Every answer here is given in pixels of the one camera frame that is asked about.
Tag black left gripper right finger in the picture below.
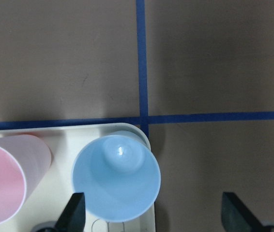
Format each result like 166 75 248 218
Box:
221 192 265 232

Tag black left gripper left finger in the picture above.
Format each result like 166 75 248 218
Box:
54 192 86 232

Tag light blue plastic cup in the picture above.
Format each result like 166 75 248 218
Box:
72 130 161 223

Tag pink plastic cup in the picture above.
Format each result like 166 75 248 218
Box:
0 134 51 224

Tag cream plastic tray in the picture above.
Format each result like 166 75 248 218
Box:
0 123 151 232

